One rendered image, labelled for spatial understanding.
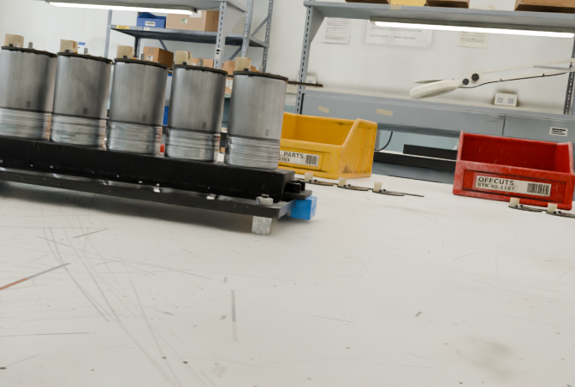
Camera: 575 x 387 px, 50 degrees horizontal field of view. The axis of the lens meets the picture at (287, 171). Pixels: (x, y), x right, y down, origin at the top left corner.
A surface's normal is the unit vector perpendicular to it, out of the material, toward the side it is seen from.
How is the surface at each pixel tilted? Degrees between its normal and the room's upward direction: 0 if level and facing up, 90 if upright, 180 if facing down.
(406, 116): 90
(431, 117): 90
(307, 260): 0
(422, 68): 90
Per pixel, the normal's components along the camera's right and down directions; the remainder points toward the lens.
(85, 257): 0.11, -0.99
